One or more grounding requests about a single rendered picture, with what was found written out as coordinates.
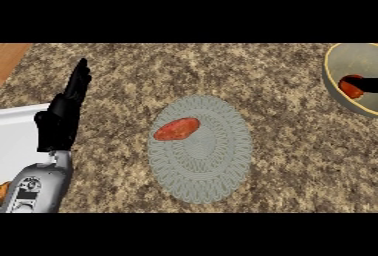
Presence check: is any grey bowl with yellow rim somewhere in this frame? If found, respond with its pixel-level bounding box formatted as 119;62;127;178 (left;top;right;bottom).
321;42;378;118

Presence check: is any grey oval woven placemat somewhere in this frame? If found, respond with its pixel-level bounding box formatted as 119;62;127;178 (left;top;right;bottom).
146;94;254;205

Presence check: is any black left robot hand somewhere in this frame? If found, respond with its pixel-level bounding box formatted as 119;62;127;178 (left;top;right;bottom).
32;57;94;154

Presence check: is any orange object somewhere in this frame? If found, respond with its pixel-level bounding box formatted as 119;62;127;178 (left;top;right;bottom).
0;181;13;205

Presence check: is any red round vegetable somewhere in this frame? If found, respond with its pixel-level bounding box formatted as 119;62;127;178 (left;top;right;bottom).
338;75;366;100

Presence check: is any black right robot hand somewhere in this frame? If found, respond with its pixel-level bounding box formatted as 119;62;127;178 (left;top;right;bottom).
350;77;378;95

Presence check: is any red tomato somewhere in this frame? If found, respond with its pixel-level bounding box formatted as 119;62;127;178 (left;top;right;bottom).
152;117;202;142

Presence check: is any white flat tray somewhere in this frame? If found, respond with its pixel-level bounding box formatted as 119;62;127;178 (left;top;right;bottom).
0;102;53;183

